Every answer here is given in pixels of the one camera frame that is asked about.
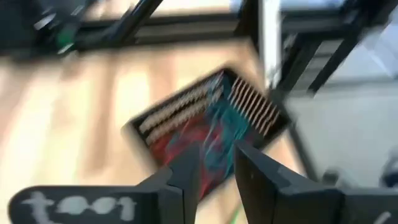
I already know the black aluminium table frame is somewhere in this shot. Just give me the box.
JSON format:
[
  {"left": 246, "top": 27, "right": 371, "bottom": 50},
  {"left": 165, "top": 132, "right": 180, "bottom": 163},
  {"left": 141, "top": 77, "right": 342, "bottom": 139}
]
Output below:
[{"left": 74, "top": 0, "right": 398, "bottom": 97}]

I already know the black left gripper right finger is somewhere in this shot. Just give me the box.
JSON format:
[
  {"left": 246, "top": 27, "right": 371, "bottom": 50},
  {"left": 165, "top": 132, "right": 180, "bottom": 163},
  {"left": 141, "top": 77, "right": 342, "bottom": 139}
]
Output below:
[{"left": 233, "top": 139, "right": 398, "bottom": 224}]

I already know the green rubber band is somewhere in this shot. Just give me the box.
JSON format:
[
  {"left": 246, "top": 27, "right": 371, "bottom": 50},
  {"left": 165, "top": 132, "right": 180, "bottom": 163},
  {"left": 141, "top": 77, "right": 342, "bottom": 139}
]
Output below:
[{"left": 229, "top": 203, "right": 243, "bottom": 224}]

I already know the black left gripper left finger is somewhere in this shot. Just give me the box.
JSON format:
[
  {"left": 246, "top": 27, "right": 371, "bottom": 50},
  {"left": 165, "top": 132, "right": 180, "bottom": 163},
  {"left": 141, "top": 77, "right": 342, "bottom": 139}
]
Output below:
[{"left": 7, "top": 145, "right": 202, "bottom": 224}]

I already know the black slotted plastic bin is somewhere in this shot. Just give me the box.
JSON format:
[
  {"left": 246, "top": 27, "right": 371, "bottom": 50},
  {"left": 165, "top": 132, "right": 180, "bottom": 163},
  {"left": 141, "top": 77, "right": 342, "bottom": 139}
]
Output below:
[{"left": 123, "top": 66, "right": 292, "bottom": 202}]

